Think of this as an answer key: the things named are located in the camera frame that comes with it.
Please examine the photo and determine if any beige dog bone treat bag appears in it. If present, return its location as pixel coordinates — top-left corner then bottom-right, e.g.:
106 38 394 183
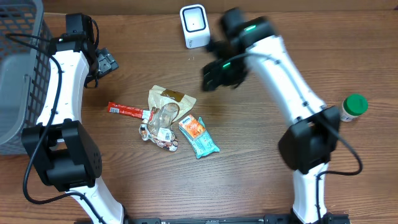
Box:
139 85 197 152

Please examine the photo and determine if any white barcode scanner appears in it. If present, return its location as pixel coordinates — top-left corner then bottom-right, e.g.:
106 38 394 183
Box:
180 4 210 49

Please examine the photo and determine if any small green lidded jar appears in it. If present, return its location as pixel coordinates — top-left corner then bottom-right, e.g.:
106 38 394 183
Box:
340 94 368 122

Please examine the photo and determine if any grey plastic mesh basket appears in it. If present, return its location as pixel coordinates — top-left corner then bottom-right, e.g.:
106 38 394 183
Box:
1 0 52 155

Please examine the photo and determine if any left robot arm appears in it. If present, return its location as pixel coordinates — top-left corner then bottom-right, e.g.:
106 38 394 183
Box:
22 13 129 223

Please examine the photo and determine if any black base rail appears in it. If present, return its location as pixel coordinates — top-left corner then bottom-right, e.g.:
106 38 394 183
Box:
74 213 351 224

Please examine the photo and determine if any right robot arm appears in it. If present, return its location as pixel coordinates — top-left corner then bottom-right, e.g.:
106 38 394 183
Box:
202 8 340 223

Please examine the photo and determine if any teal orange tissue pack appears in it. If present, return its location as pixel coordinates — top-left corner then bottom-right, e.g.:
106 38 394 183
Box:
178 117 220 159

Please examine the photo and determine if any red snack stick packet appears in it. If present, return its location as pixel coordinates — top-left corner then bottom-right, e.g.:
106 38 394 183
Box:
108 102 153 121

